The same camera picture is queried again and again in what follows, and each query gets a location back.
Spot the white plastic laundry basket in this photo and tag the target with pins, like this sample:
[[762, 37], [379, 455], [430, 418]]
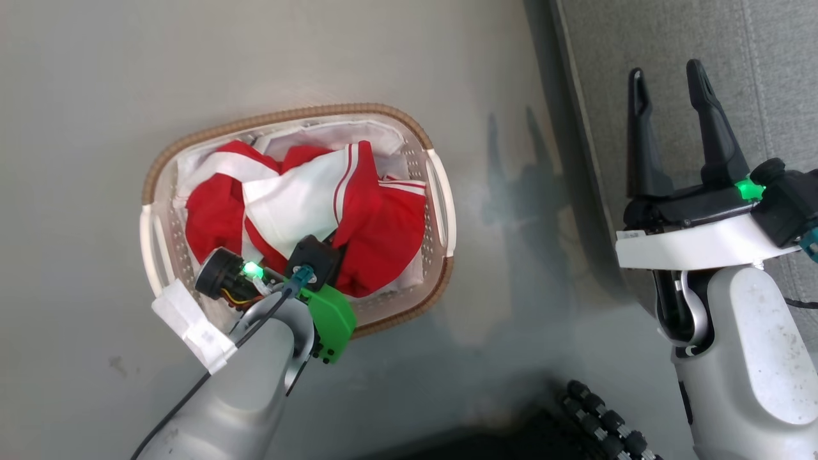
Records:
[[441, 204]]

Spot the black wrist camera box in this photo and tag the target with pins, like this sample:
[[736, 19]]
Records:
[[789, 201], [316, 255]]

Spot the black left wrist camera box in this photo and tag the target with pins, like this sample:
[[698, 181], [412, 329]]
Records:
[[316, 255]]

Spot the white tag on left arm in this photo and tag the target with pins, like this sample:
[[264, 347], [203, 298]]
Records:
[[192, 322]]

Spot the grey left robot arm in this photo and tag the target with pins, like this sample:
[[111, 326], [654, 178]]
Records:
[[249, 390]]

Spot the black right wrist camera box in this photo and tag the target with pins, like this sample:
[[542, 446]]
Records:
[[789, 201]]

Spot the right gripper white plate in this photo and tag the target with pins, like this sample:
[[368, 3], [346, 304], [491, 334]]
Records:
[[696, 243]]

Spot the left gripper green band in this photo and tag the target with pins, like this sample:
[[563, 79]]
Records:
[[329, 313]]

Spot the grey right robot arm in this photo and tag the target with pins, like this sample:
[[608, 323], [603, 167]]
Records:
[[748, 358]]

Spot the red and white garment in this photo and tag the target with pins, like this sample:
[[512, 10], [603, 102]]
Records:
[[383, 223]]

